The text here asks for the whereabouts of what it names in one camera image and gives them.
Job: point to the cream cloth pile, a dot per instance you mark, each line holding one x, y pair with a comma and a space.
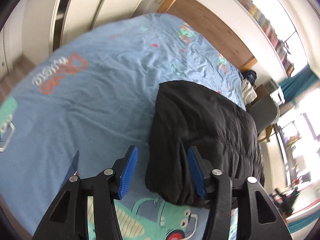
248, 92

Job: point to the wooden headboard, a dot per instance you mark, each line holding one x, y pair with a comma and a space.
212, 28

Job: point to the white door with handle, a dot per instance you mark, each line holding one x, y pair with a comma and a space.
5, 58

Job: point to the dark blue backpack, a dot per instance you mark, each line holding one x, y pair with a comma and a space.
250, 75

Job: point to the row of books on shelf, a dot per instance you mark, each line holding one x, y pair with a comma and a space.
272, 18

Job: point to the grey office chair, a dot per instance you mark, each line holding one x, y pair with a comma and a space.
265, 112

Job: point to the teal curtain right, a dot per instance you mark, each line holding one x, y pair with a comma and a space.
294, 86

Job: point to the black puffer jacket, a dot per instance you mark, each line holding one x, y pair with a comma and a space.
188, 114

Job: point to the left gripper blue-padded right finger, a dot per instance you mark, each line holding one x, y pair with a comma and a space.
258, 218

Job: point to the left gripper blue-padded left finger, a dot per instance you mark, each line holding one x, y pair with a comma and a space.
66, 217

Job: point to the white sliding-door wardrobe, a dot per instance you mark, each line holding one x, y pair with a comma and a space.
72, 18

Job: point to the white printer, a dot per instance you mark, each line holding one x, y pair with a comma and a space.
275, 92

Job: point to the light blue cartoon bedspread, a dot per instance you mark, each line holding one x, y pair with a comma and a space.
81, 109

